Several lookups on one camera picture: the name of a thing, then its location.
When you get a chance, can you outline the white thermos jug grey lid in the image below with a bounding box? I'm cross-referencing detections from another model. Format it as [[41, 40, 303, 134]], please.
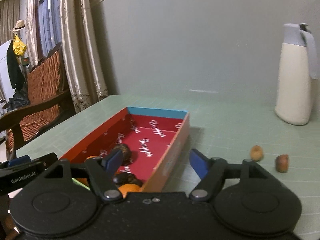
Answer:
[[274, 23, 320, 126]]

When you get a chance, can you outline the wooden chair with woven cushion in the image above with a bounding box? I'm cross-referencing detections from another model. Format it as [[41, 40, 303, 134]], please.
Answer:
[[0, 42, 76, 161]]

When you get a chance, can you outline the straw hat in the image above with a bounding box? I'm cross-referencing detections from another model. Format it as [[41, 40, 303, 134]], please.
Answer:
[[10, 20, 26, 32]]

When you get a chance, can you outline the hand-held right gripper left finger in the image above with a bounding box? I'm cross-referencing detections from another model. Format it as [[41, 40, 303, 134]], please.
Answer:
[[44, 151, 123, 202]]

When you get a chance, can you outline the dark brown fruit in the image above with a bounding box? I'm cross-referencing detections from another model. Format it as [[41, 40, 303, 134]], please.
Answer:
[[112, 172, 143, 187], [111, 144, 132, 166]]

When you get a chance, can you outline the red cardboard box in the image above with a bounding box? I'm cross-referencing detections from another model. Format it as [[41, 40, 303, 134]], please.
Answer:
[[59, 107, 190, 192]]

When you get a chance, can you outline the yellow cloth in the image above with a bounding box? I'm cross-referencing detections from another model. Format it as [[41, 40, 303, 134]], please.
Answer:
[[13, 35, 27, 56]]

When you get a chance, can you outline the dark cloth pile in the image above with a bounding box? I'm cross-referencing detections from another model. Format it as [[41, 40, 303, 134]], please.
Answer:
[[2, 87, 32, 109]]

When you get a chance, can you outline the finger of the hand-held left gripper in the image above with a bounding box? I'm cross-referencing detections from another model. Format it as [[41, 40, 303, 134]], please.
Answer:
[[0, 155, 32, 169]]

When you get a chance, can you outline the beige satin curtain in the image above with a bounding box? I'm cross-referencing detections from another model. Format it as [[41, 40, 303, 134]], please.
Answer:
[[59, 0, 109, 113], [24, 0, 42, 66]]

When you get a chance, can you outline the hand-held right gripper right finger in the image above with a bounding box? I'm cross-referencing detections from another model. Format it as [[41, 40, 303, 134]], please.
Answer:
[[189, 149, 283, 202]]

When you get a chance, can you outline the window with dark frame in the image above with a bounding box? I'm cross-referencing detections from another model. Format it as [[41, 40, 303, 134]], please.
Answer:
[[35, 0, 63, 58]]

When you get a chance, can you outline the small light brown fruit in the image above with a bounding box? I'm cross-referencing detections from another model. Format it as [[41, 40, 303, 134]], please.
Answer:
[[275, 154, 291, 173], [250, 145, 264, 161]]

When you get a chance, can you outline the black coat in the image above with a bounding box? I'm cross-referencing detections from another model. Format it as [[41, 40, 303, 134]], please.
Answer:
[[6, 40, 25, 90]]

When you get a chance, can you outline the green checked tablecloth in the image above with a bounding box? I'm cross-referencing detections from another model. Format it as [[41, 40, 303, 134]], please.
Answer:
[[15, 94, 320, 240]]

